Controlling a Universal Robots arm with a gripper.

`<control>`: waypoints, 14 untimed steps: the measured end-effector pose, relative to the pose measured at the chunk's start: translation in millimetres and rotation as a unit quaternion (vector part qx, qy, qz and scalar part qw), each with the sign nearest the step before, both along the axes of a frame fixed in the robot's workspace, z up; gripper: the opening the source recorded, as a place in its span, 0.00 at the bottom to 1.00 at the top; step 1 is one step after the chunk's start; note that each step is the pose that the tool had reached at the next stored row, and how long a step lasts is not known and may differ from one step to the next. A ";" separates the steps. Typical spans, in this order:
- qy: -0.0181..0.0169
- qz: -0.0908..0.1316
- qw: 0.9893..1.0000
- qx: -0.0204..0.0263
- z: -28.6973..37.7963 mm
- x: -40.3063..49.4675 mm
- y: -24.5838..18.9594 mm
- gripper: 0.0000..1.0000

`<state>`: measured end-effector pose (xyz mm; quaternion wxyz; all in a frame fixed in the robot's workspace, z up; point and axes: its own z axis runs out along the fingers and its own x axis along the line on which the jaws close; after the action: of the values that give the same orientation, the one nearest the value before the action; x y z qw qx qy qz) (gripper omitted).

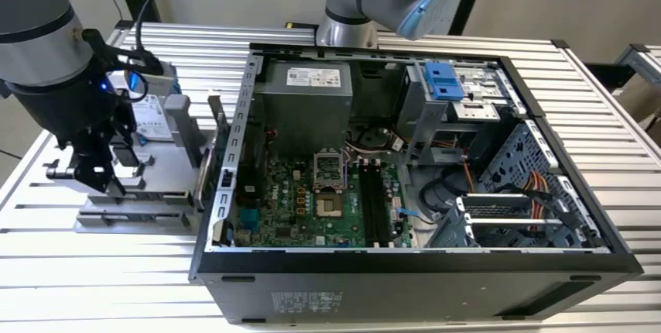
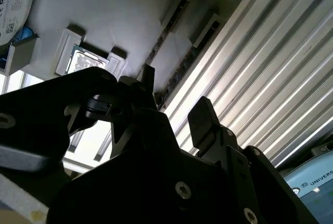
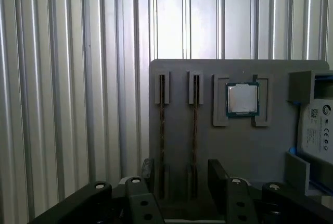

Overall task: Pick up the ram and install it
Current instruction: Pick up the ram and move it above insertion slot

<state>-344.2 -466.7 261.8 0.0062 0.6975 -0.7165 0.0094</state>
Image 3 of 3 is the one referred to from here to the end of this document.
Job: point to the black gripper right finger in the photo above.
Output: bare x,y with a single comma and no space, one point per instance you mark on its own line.
239,198

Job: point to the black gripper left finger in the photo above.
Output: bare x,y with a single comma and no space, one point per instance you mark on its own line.
140,203

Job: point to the RAM stick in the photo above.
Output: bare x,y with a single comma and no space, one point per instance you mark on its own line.
162,130
195,130

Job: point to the grey parts rack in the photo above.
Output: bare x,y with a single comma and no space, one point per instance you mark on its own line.
242,151

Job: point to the silver CPU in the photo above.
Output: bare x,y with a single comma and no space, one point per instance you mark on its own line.
242,99

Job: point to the hard disk in blue carrier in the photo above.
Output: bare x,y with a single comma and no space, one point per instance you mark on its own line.
320,130

